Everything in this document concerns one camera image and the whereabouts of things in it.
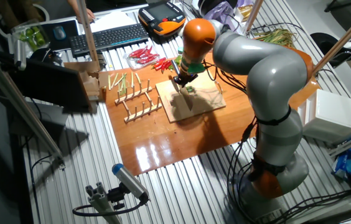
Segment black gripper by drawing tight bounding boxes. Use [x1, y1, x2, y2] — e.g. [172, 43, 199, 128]
[173, 73, 199, 91]

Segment steel cleaver knife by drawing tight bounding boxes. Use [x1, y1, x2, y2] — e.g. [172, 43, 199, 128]
[171, 58, 195, 112]

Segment person forearm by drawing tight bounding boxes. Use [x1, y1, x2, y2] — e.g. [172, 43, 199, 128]
[67, 0, 89, 15]

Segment person hand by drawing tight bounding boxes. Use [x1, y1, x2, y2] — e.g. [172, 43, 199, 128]
[83, 8, 96, 23]

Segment wooden peg dish rack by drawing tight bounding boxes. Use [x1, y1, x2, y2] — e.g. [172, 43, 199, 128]
[114, 78, 163, 124]

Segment plastic bag of red chilies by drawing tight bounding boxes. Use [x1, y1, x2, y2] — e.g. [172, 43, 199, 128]
[123, 44, 161, 72]

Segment orange black teach pendant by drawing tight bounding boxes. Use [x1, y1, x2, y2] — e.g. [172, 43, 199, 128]
[138, 1, 187, 39]

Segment translucent plastic bag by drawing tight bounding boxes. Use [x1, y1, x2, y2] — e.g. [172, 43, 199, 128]
[202, 0, 246, 32]

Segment black computer keyboard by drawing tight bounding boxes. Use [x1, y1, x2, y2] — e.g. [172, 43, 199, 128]
[68, 23, 150, 58]

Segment brown cardboard box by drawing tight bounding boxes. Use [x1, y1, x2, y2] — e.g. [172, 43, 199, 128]
[63, 60, 101, 102]

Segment white paper sheet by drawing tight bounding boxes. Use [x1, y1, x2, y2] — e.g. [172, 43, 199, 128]
[90, 11, 139, 34]

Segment pile of green stalks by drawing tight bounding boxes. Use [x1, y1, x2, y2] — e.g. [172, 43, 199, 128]
[252, 27, 298, 49]

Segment black mouse pad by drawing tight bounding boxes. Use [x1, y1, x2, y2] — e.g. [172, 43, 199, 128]
[40, 20, 80, 52]

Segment black monitor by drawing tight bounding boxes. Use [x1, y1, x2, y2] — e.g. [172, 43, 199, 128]
[0, 57, 93, 113]

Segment grey computer mouse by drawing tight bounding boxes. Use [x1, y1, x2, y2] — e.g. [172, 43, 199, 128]
[52, 25, 67, 41]

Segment black chair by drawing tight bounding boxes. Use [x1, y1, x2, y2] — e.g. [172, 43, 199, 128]
[324, 0, 351, 13]
[310, 32, 351, 68]

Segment white box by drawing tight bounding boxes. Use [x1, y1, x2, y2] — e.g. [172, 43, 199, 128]
[297, 88, 351, 144]

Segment whole green pepper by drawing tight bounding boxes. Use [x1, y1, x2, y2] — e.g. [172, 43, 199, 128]
[19, 27, 39, 52]
[32, 26, 45, 47]

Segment clear plastic container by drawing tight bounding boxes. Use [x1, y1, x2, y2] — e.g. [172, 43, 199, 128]
[11, 19, 51, 53]

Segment green gripper mount plate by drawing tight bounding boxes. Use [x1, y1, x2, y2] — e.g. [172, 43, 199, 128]
[180, 62, 207, 75]

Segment bamboo cutting board metal handle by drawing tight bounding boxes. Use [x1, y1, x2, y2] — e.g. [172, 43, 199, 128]
[155, 74, 227, 124]

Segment silver camera blue cap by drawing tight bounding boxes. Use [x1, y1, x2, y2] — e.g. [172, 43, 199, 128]
[111, 163, 150, 202]

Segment short aluminium profile mount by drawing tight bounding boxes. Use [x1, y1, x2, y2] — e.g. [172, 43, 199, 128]
[85, 182, 123, 224]

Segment black camera cable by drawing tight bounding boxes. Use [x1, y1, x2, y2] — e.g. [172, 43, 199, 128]
[72, 195, 147, 218]

